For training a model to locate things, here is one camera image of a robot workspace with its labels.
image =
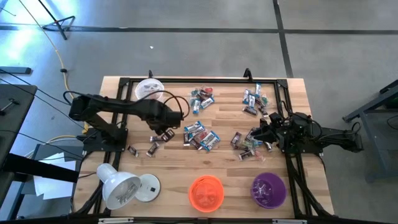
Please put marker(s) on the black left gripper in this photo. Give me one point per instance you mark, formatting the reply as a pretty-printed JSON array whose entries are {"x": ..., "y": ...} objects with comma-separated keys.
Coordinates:
[{"x": 169, "y": 118}]

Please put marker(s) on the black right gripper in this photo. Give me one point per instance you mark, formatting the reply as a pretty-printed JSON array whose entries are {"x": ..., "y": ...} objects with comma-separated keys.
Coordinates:
[{"x": 278, "y": 135}]

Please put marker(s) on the dark brown Hershey bar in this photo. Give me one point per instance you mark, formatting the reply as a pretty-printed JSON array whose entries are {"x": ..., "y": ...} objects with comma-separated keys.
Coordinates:
[
  {"x": 263, "y": 111},
  {"x": 236, "y": 139},
  {"x": 205, "y": 93},
  {"x": 247, "y": 155},
  {"x": 196, "y": 144},
  {"x": 268, "y": 146},
  {"x": 250, "y": 110},
  {"x": 168, "y": 136},
  {"x": 152, "y": 149},
  {"x": 249, "y": 133},
  {"x": 155, "y": 139},
  {"x": 186, "y": 138},
  {"x": 132, "y": 151}
]

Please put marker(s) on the red candy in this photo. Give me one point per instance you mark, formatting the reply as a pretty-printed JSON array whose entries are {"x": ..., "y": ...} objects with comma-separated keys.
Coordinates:
[
  {"x": 209, "y": 90},
  {"x": 201, "y": 135}
]

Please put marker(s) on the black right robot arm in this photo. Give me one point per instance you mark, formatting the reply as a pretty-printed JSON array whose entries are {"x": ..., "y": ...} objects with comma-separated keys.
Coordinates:
[{"x": 335, "y": 138}]

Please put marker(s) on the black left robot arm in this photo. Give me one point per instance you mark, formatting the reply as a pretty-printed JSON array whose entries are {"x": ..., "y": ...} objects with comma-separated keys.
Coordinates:
[{"x": 124, "y": 107}]

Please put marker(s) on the green wrapped candy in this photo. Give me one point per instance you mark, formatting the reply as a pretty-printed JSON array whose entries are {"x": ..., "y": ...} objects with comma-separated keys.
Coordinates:
[
  {"x": 248, "y": 144},
  {"x": 264, "y": 99}
]

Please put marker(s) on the pink wrapped candy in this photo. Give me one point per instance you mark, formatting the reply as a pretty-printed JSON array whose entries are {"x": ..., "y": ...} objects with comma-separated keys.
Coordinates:
[{"x": 260, "y": 157}]

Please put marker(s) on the teal wrapped candy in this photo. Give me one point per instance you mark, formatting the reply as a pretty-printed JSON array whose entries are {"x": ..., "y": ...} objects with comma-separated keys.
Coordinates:
[
  {"x": 193, "y": 100},
  {"x": 194, "y": 92}
]

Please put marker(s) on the white blue Hershey bar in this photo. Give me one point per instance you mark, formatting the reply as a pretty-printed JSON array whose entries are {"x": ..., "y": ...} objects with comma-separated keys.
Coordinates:
[
  {"x": 252, "y": 101},
  {"x": 207, "y": 102},
  {"x": 213, "y": 142},
  {"x": 209, "y": 137},
  {"x": 246, "y": 96},
  {"x": 258, "y": 142},
  {"x": 196, "y": 106},
  {"x": 199, "y": 131},
  {"x": 257, "y": 89},
  {"x": 192, "y": 126}
]

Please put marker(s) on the white skull bucket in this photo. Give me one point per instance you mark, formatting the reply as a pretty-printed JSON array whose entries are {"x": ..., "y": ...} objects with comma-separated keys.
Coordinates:
[{"x": 149, "y": 90}]

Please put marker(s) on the purple plastic bucket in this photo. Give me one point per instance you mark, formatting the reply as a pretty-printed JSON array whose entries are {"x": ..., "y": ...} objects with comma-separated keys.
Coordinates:
[{"x": 269, "y": 191}]

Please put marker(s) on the white desk lamp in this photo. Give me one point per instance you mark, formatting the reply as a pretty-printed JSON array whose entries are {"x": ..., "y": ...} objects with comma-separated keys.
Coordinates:
[{"x": 118, "y": 186}]

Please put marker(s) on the orange pumpkin bucket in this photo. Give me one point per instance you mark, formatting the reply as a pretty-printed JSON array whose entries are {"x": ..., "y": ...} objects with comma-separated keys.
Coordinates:
[{"x": 206, "y": 194}]

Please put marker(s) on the grey metal table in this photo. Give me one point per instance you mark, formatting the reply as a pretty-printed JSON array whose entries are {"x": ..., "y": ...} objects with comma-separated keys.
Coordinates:
[{"x": 379, "y": 143}]

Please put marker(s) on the dark grey board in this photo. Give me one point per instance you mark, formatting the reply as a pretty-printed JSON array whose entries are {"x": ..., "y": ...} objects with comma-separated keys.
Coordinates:
[{"x": 43, "y": 151}]

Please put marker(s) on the white paper sheets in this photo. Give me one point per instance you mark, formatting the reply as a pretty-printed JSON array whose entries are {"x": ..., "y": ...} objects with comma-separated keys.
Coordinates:
[{"x": 53, "y": 188}]

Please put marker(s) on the black table beam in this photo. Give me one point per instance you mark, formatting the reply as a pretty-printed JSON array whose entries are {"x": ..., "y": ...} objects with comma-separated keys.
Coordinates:
[{"x": 37, "y": 168}]

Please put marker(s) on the black side table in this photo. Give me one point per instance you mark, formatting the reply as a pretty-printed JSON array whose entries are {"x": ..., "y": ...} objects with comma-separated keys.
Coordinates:
[{"x": 15, "y": 109}]

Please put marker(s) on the black tripod stand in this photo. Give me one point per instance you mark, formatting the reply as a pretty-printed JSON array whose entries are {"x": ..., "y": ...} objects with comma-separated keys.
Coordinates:
[{"x": 57, "y": 21}]

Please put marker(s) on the black frame bracket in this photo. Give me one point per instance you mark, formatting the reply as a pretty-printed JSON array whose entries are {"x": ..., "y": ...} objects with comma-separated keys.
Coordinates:
[
  {"x": 150, "y": 74},
  {"x": 247, "y": 74}
]

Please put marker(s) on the silver metal bracket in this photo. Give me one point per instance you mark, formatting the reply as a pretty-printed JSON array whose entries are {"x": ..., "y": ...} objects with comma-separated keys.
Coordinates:
[
  {"x": 115, "y": 220},
  {"x": 289, "y": 221}
]

